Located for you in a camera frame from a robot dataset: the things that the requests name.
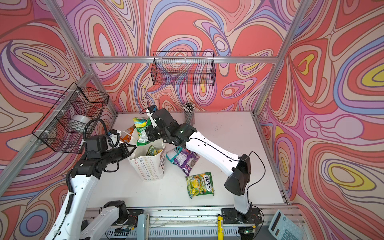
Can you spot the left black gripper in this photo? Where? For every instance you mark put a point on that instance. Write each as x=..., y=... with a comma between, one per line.
x=122, y=147

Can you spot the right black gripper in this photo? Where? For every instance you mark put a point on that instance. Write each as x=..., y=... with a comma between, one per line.
x=150, y=130

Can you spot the green white snack packet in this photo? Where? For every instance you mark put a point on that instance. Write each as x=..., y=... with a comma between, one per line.
x=141, y=125

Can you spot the small green packet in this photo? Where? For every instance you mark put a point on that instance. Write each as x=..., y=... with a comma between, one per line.
x=153, y=151

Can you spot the white patterned paper bag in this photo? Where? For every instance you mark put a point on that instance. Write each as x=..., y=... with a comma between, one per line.
x=148, y=168

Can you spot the yellow green Fox's packet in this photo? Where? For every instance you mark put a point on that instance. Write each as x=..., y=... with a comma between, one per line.
x=200, y=185

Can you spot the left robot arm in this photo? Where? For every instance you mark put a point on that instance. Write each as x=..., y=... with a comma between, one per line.
x=81, y=181

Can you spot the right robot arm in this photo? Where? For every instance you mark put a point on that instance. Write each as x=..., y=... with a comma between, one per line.
x=237, y=168

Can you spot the black marker pen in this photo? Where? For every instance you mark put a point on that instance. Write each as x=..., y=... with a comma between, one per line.
x=81, y=145

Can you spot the pencil cup with pencils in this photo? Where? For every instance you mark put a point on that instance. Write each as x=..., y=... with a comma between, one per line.
x=189, y=113

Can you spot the orange snack packet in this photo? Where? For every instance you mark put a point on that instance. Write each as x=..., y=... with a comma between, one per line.
x=126, y=135

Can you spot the teal snack packet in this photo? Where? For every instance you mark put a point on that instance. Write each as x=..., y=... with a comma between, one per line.
x=172, y=154

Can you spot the purple snack packet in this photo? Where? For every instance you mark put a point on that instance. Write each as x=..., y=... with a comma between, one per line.
x=186, y=160

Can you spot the silver tape roll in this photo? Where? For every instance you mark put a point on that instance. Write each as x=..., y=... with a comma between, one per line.
x=78, y=123

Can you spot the yellow marker pen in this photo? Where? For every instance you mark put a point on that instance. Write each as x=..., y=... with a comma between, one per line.
x=220, y=227

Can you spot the white calculator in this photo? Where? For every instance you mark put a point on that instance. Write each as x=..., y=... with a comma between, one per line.
x=282, y=228

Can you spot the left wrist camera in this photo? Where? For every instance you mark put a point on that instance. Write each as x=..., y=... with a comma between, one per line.
x=97, y=143

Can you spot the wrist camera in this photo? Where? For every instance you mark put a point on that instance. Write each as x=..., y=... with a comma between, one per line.
x=152, y=112
x=97, y=143

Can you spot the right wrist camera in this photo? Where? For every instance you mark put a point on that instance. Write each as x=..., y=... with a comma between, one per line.
x=152, y=112

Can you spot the black wire basket left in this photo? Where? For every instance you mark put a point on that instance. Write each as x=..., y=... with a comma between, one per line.
x=76, y=100

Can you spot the black wire basket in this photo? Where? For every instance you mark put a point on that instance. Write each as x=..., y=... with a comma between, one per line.
x=76, y=100
x=183, y=68

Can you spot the black wire basket back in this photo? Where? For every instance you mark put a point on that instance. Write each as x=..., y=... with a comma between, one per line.
x=183, y=68

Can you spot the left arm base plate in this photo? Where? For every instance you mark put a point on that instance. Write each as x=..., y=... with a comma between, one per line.
x=131, y=220

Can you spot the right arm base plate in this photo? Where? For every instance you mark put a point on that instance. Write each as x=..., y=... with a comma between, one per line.
x=232, y=216

